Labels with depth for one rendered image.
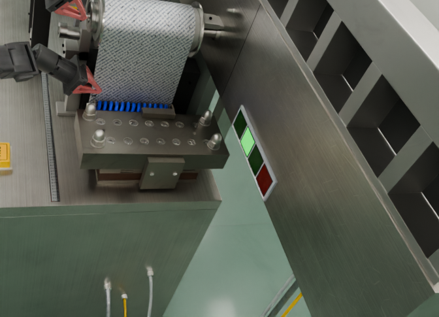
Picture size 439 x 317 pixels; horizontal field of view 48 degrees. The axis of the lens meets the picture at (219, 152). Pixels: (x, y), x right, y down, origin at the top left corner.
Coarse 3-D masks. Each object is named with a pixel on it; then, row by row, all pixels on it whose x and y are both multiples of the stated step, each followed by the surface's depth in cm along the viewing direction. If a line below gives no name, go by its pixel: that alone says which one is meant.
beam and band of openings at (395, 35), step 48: (288, 0) 118; (336, 0) 91; (384, 0) 81; (336, 48) 95; (384, 48) 80; (432, 48) 74; (336, 96) 94; (384, 96) 85; (432, 96) 71; (384, 144) 88; (432, 144) 72; (384, 192) 79; (432, 192) 80; (432, 240) 74
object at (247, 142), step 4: (248, 132) 119; (244, 136) 121; (248, 136) 119; (244, 140) 121; (248, 140) 119; (252, 140) 117; (244, 144) 121; (248, 144) 119; (252, 144) 117; (244, 148) 121; (248, 148) 119; (248, 152) 119
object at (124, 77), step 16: (96, 64) 127; (112, 64) 128; (128, 64) 130; (144, 64) 131; (160, 64) 133; (176, 64) 134; (96, 80) 131; (112, 80) 132; (128, 80) 134; (144, 80) 135; (160, 80) 137; (176, 80) 138; (96, 96) 134; (112, 96) 136; (128, 96) 138; (144, 96) 139; (160, 96) 141
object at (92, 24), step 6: (90, 6) 121; (96, 6) 121; (90, 12) 121; (96, 12) 120; (90, 18) 121; (96, 18) 120; (90, 24) 121; (96, 24) 121; (90, 30) 122; (96, 30) 123
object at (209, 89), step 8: (176, 0) 170; (200, 56) 150; (200, 64) 150; (208, 72) 144; (200, 80) 150; (208, 80) 144; (200, 88) 150; (208, 88) 146; (192, 96) 155; (200, 96) 150; (208, 96) 149; (192, 104) 155; (200, 104) 150; (208, 104) 151; (192, 112) 155; (200, 112) 153
